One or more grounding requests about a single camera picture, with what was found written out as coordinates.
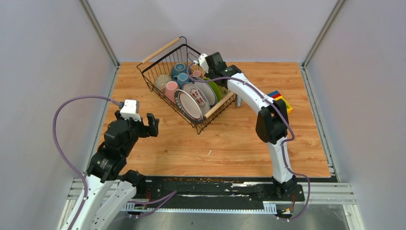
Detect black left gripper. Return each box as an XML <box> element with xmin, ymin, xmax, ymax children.
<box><xmin>116</xmin><ymin>110</ymin><xmax>160</xmax><ymax>156</ymax></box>

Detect lime green plate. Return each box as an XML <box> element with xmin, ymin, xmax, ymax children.
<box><xmin>203</xmin><ymin>78</ymin><xmax>222</xmax><ymax>102</ymax></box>

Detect white plate green lettered rim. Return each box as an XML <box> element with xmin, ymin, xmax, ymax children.
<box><xmin>192</xmin><ymin>77</ymin><xmax>218</xmax><ymax>107</ymax></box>

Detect white plate red characters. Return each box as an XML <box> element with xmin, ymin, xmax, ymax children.
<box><xmin>183</xmin><ymin>83</ymin><xmax>211</xmax><ymax>116</ymax></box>

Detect cream plate black splotch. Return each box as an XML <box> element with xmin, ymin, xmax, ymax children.
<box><xmin>218</xmin><ymin>85</ymin><xmax>228</xmax><ymax>98</ymax></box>

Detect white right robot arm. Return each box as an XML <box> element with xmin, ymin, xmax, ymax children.
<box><xmin>198</xmin><ymin>52</ymin><xmax>297</xmax><ymax>200</ymax></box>

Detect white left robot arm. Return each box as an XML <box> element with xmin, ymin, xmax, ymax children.
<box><xmin>62</xmin><ymin>111</ymin><xmax>159</xmax><ymax>230</ymax></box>

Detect small mauve cup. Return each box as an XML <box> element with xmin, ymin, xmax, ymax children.
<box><xmin>192</xmin><ymin>70</ymin><xmax>202</xmax><ymax>78</ymax></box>

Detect light blue mug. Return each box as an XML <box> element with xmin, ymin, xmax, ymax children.
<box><xmin>172</xmin><ymin>73</ymin><xmax>191</xmax><ymax>89</ymax></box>

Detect dark blue ceramic bowl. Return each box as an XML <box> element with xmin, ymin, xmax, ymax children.
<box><xmin>171</xmin><ymin>62</ymin><xmax>192</xmax><ymax>77</ymax></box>

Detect white plate dark striped rim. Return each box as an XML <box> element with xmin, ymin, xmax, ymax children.
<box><xmin>174</xmin><ymin>89</ymin><xmax>203</xmax><ymax>124</ymax></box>

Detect pink cup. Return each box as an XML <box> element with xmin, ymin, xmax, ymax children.
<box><xmin>165</xmin><ymin>81</ymin><xmax>179</xmax><ymax>102</ymax></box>

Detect beige ceramic bowl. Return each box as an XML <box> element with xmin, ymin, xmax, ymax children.
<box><xmin>154</xmin><ymin>74</ymin><xmax>172</xmax><ymax>93</ymax></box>

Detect colourful toy brick block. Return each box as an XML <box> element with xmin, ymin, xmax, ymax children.
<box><xmin>267</xmin><ymin>91</ymin><xmax>293</xmax><ymax>114</ymax></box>

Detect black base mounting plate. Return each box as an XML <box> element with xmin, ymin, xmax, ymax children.
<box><xmin>135</xmin><ymin>176</ymin><xmax>308</xmax><ymax>210</ymax></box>

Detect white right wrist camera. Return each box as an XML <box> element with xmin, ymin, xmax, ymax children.
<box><xmin>193</xmin><ymin>54</ymin><xmax>209</xmax><ymax>73</ymax></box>

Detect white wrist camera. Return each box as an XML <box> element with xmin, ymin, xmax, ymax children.
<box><xmin>120</xmin><ymin>99</ymin><xmax>141</xmax><ymax>122</ymax></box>
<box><xmin>193</xmin><ymin>54</ymin><xmax>209</xmax><ymax>73</ymax></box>

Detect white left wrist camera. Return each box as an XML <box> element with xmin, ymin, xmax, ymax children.
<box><xmin>120</xmin><ymin>99</ymin><xmax>141</xmax><ymax>122</ymax></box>

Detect grey cylindrical handle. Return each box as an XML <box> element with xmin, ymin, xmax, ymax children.
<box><xmin>236</xmin><ymin>96</ymin><xmax>242</xmax><ymax>108</ymax></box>

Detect black wire dish rack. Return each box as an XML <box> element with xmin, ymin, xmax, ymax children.
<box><xmin>137</xmin><ymin>36</ymin><xmax>237</xmax><ymax>134</ymax></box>

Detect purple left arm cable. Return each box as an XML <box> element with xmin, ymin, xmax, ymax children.
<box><xmin>52</xmin><ymin>95</ymin><xmax>178</xmax><ymax>230</ymax></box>

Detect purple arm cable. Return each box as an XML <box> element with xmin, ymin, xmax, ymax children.
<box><xmin>186</xmin><ymin>62</ymin><xmax>312</xmax><ymax>221</ymax></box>
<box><xmin>52</xmin><ymin>95</ymin><xmax>178</xmax><ymax>230</ymax></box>

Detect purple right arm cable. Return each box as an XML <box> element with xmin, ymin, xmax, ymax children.
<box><xmin>186</xmin><ymin>62</ymin><xmax>312</xmax><ymax>221</ymax></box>

